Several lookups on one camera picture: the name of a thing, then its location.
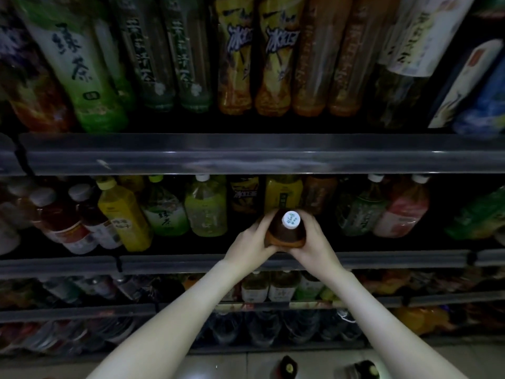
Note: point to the person's right hand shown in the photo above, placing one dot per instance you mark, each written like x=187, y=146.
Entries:
x=319, y=256

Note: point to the large dark plum drink bottle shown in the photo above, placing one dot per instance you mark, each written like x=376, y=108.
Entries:
x=288, y=369

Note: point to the blue label bottle white cap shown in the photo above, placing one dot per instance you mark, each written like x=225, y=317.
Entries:
x=485, y=106

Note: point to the person's right forearm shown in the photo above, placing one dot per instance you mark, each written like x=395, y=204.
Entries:
x=386, y=331

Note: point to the dark bottle yellow cap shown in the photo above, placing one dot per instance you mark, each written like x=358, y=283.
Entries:
x=367, y=370

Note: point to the dark tea bottle yellow label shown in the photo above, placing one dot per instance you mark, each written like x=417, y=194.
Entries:
x=244, y=193

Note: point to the pack of orange soda bottles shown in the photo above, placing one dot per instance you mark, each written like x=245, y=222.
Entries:
x=422, y=319

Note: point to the green-capped dark bottle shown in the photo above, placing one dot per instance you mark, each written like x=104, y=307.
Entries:
x=309, y=290

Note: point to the green soda bottle yellow cap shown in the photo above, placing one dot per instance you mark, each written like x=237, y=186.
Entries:
x=477, y=217

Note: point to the olive tea bottle white cap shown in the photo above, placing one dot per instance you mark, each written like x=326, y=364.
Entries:
x=283, y=290
x=255, y=290

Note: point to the brown tea bottle orange label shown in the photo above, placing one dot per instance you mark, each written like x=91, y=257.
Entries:
x=284, y=234

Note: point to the row of tea juice bottles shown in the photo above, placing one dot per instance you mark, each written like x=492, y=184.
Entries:
x=122, y=217

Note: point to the person's left forearm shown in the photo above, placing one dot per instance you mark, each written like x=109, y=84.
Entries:
x=169, y=331

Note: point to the pale green tea bottle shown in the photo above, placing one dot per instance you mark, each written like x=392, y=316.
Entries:
x=165, y=213

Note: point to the person's left hand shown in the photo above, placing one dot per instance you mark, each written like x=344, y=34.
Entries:
x=248, y=252

